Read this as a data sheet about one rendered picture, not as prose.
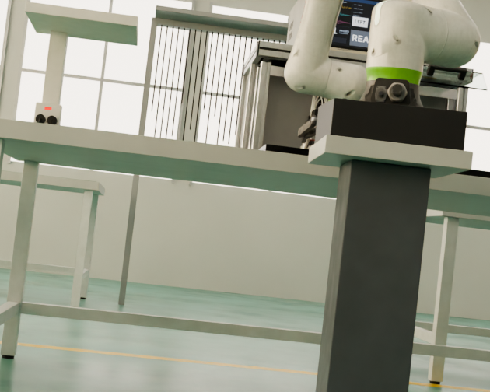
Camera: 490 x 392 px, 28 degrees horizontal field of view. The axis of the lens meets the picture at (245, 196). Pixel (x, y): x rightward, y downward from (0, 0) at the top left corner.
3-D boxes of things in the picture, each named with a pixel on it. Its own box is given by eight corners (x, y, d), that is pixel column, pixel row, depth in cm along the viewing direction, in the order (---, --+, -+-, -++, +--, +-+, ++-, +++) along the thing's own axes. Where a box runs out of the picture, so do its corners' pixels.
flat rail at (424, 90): (461, 99, 303) (463, 90, 303) (264, 74, 297) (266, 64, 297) (460, 100, 304) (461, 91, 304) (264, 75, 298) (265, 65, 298)
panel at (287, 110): (444, 180, 317) (453, 89, 319) (244, 155, 311) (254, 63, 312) (443, 180, 319) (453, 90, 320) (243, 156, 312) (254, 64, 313)
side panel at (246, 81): (249, 164, 312) (260, 64, 314) (239, 162, 312) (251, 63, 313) (240, 169, 340) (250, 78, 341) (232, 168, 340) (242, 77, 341)
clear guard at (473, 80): (487, 90, 278) (489, 69, 278) (405, 79, 276) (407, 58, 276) (451, 105, 310) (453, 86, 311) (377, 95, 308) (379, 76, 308)
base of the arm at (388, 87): (425, 106, 206) (428, 77, 205) (354, 99, 208) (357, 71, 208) (421, 114, 231) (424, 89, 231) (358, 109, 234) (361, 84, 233)
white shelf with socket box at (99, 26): (121, 152, 322) (138, 15, 324) (8, 138, 319) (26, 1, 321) (124, 159, 357) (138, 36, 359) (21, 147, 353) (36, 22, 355)
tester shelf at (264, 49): (472, 83, 304) (474, 68, 304) (257, 54, 297) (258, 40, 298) (430, 101, 348) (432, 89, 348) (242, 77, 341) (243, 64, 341)
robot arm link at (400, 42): (441, 88, 224) (450, 5, 223) (388, 78, 216) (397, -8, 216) (405, 89, 235) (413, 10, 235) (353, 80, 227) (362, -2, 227)
